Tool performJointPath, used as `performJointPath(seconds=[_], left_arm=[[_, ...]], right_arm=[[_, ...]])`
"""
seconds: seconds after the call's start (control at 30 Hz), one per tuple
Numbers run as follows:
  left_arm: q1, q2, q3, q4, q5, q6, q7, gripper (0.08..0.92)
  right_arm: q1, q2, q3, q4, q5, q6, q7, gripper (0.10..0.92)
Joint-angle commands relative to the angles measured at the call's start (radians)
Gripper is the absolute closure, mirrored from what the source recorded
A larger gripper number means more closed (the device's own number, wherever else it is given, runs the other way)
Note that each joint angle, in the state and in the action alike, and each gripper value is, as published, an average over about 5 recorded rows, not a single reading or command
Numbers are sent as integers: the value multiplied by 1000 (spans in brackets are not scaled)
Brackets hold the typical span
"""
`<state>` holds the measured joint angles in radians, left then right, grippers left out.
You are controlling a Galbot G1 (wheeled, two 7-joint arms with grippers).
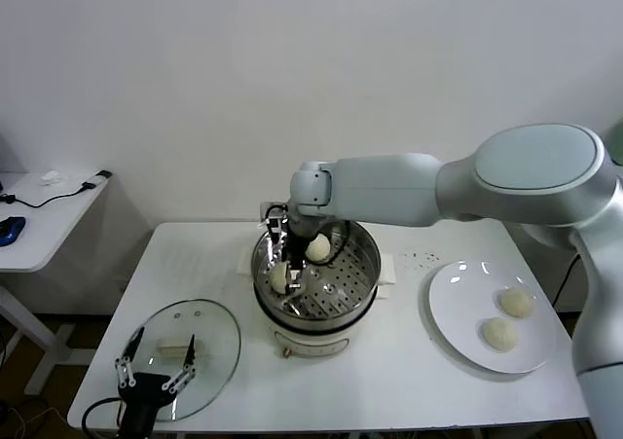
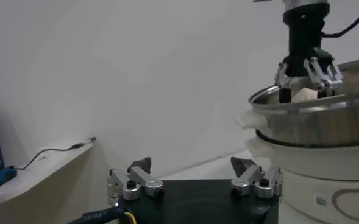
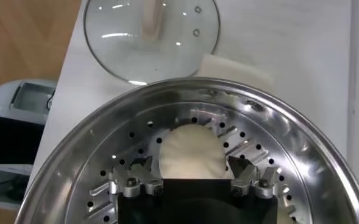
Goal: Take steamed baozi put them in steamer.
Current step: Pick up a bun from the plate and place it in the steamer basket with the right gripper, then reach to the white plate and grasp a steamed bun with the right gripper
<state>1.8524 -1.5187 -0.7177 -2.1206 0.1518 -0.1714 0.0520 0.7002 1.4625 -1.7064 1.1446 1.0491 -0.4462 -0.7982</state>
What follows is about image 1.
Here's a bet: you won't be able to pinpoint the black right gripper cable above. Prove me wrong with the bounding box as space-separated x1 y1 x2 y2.
329 222 352 266

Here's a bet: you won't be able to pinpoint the round glass pot lid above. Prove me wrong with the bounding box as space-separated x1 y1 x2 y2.
118 298 242 421

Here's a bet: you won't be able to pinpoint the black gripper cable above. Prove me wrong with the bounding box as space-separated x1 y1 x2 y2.
81 397 123 435
329 222 352 266

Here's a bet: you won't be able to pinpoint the white steamed baozi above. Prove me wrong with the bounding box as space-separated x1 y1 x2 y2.
305 234 333 264
499 286 535 319
269 262 293 294
481 316 518 352

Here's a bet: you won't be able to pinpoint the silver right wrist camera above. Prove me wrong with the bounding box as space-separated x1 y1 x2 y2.
262 202 286 245

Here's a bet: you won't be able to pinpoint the white round plate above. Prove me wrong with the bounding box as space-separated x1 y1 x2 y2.
427 260 558 375

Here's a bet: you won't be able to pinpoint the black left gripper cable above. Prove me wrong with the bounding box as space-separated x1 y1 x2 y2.
81 397 123 435

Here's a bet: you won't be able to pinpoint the black power cable with adapter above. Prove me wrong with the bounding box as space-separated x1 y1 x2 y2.
554 253 585 310

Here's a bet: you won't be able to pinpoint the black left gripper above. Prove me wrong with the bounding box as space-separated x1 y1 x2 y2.
115 326 197 435

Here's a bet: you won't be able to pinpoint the white side desk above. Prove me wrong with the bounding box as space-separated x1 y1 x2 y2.
0 170 114 396

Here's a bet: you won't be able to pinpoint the white electric cooker base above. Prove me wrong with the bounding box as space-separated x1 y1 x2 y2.
252 282 390 361

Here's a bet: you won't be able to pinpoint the pale green container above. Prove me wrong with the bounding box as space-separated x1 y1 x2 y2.
607 117 623 165

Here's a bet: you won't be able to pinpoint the steel steamer pot white handles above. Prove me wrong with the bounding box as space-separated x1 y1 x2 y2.
237 214 398 323

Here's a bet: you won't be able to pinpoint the black cable with plug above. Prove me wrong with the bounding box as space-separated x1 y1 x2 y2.
0 169 113 210

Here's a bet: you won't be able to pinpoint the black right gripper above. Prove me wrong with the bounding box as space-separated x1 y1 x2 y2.
284 222 309 295

